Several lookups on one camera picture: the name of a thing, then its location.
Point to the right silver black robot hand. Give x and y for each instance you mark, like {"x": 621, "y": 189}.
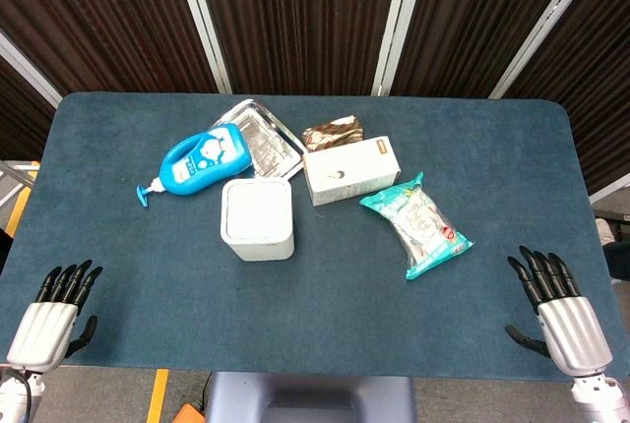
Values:
{"x": 573, "y": 332}

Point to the blue pump soap bottle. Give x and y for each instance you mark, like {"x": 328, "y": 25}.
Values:
{"x": 204, "y": 160}

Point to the teal plastic snack bag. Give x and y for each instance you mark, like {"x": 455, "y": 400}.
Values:
{"x": 418, "y": 223}

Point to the blue felt table mat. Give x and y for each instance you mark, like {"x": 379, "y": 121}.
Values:
{"x": 305, "y": 305}

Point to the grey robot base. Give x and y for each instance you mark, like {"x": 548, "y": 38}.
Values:
{"x": 309, "y": 398}

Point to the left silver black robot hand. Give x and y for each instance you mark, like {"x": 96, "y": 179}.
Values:
{"x": 42, "y": 332}

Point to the crumpled gold foil wrapper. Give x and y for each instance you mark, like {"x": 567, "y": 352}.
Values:
{"x": 333, "y": 133}

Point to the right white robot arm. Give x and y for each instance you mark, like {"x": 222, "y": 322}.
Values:
{"x": 598, "y": 396}

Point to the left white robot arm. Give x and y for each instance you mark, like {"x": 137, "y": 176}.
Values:
{"x": 15, "y": 391}

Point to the white square container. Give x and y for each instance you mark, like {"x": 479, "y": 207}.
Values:
{"x": 257, "y": 219}

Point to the orange plastic object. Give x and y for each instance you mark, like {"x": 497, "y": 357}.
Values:
{"x": 188, "y": 414}

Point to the silver metal tray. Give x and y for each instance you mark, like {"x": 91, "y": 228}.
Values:
{"x": 266, "y": 140}

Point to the white cardboard box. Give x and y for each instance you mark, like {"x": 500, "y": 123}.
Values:
{"x": 349, "y": 169}

